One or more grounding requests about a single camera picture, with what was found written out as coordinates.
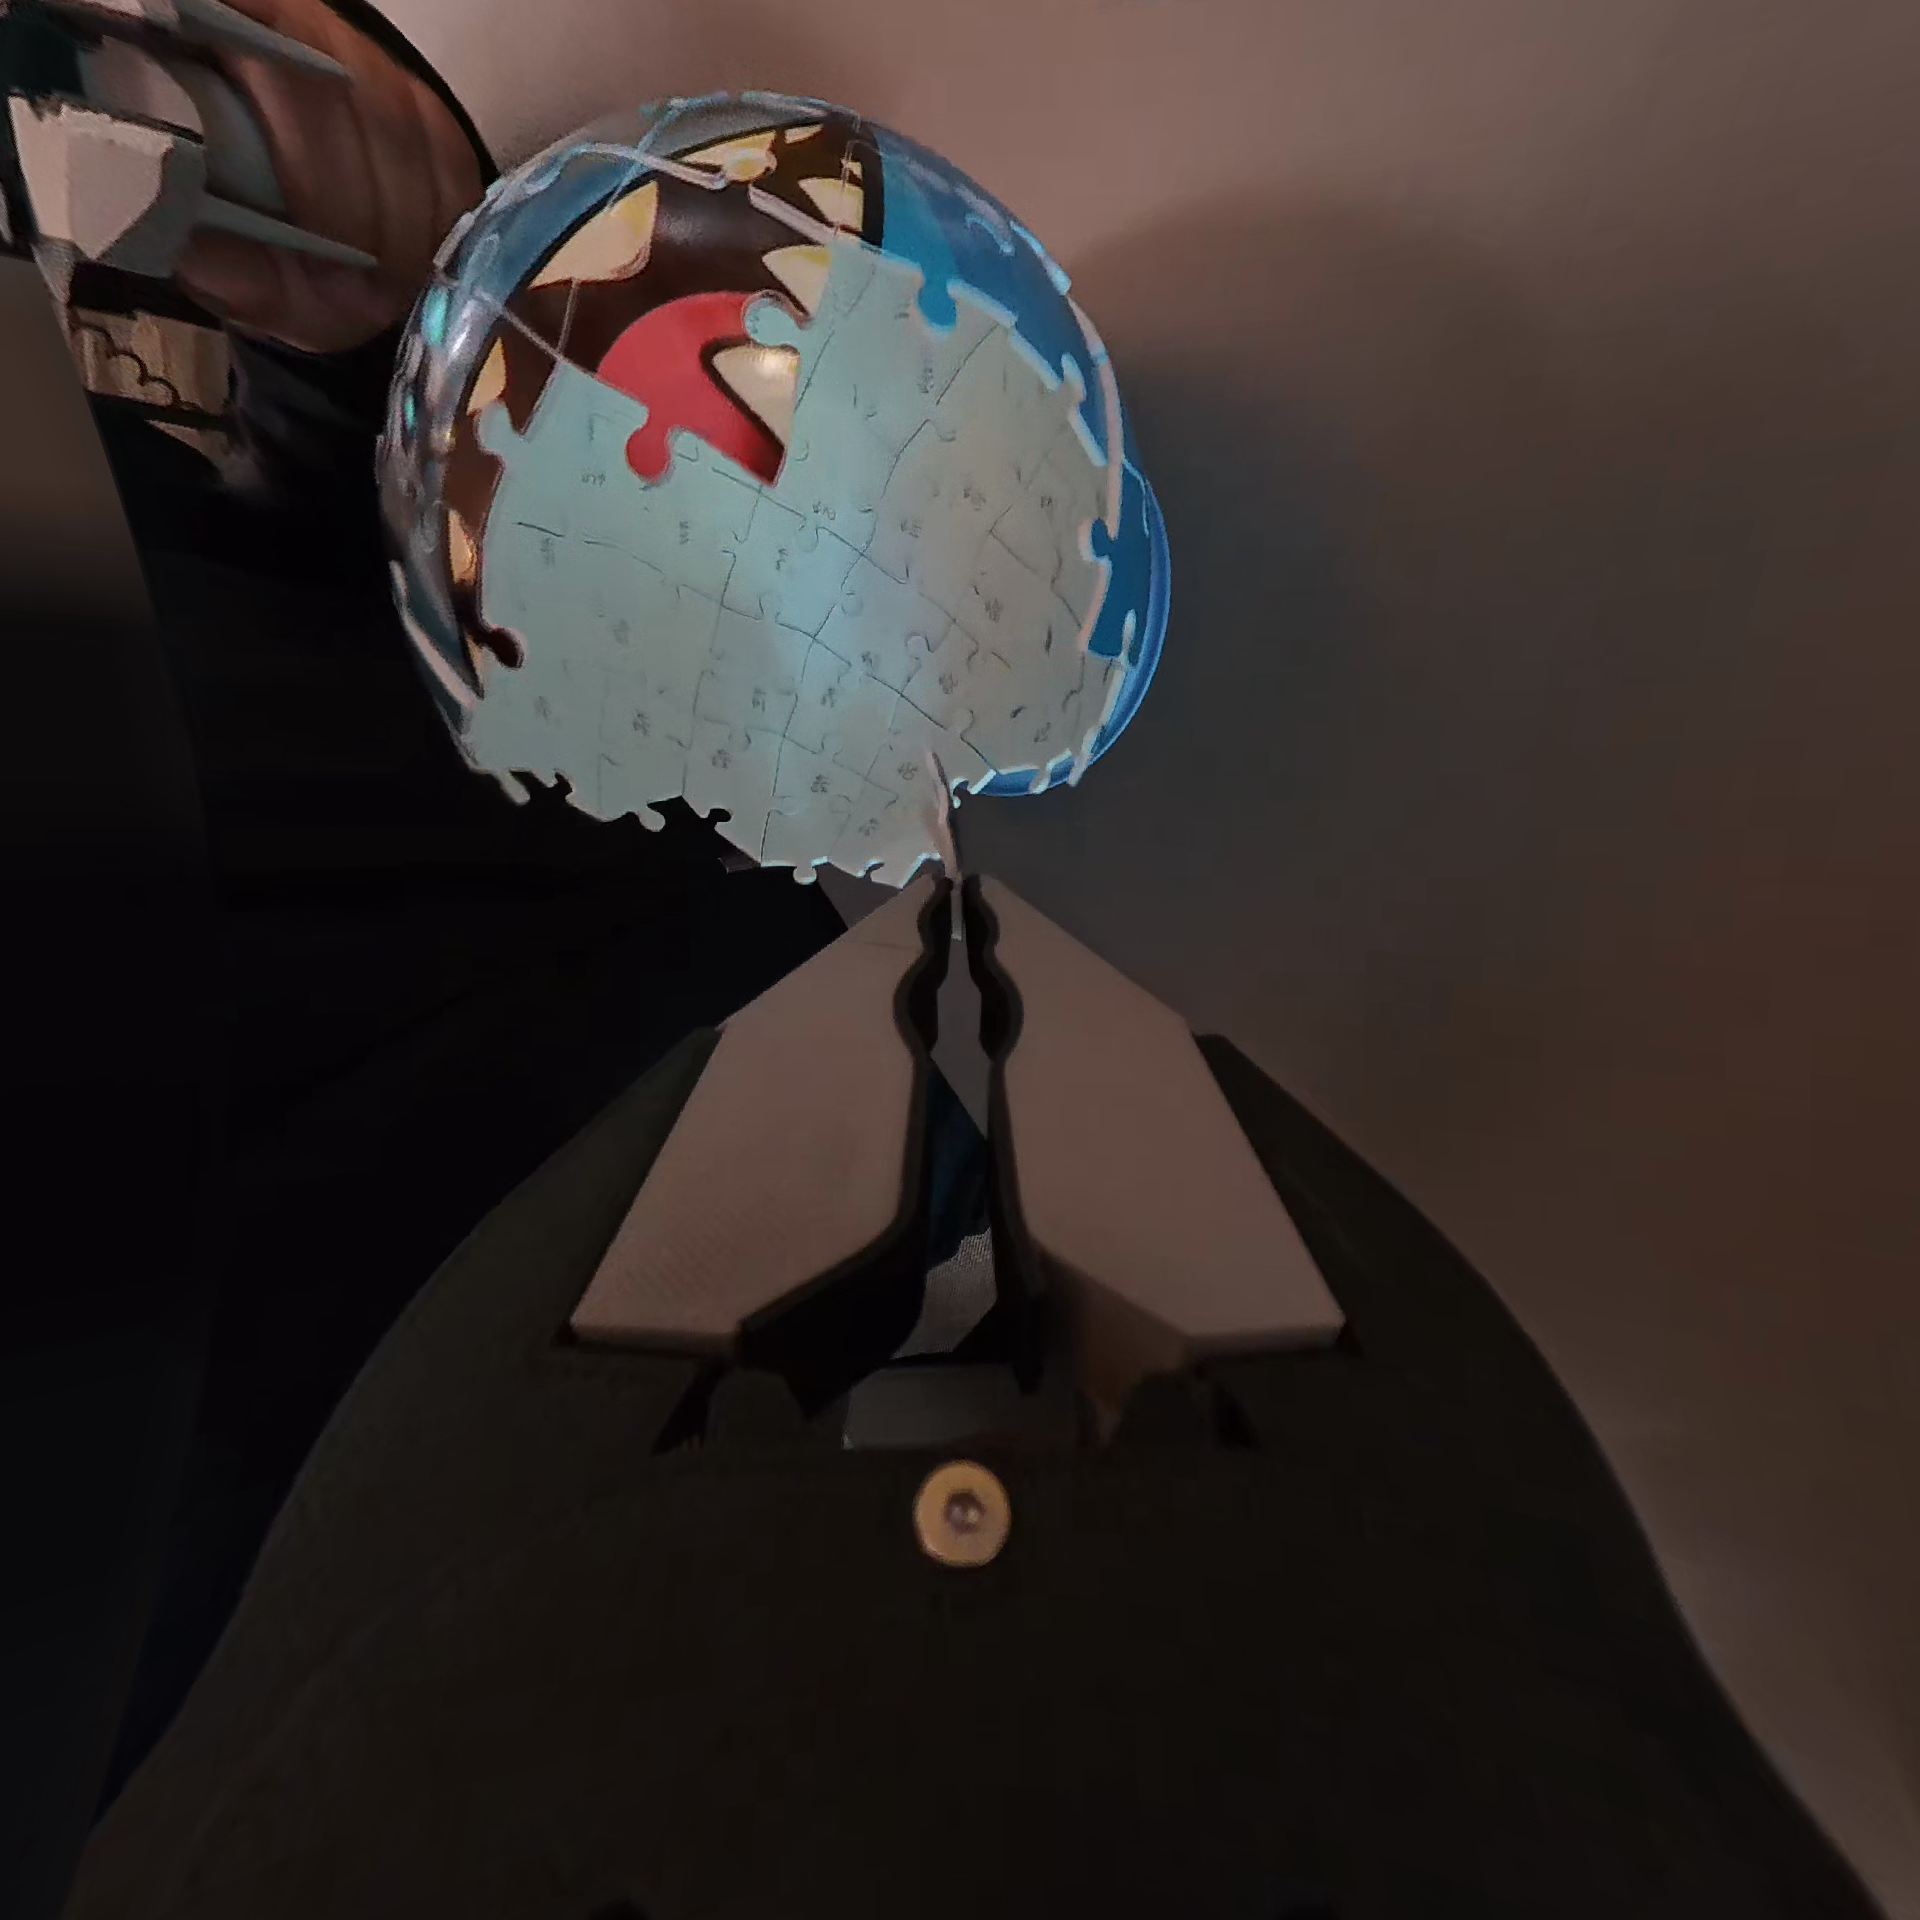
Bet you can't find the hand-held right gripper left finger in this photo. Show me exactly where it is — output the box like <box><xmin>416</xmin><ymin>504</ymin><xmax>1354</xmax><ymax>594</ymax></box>
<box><xmin>564</xmin><ymin>881</ymin><xmax>956</xmax><ymax>1415</ymax></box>

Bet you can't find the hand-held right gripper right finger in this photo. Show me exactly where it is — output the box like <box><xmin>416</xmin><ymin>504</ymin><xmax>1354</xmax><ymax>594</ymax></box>
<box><xmin>960</xmin><ymin>876</ymin><xmax>1348</xmax><ymax>1444</ymax></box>

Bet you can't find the curved white puzzle piece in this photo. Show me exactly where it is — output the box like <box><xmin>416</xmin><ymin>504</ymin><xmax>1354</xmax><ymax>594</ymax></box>
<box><xmin>919</xmin><ymin>747</ymin><xmax>972</xmax><ymax>889</ymax></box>

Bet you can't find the blue cartoon puzzle ball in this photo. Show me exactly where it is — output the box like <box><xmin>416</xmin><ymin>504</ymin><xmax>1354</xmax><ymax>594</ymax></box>
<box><xmin>375</xmin><ymin>92</ymin><xmax>1171</xmax><ymax>888</ymax></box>

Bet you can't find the person's left forearm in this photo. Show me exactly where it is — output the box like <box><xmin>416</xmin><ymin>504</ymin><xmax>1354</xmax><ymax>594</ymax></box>
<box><xmin>73</xmin><ymin>337</ymin><xmax>496</xmax><ymax>932</ymax></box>

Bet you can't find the person's left hand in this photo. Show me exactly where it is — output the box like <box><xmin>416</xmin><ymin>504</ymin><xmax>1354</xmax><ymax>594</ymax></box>
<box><xmin>181</xmin><ymin>0</ymin><xmax>504</xmax><ymax>357</ymax></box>

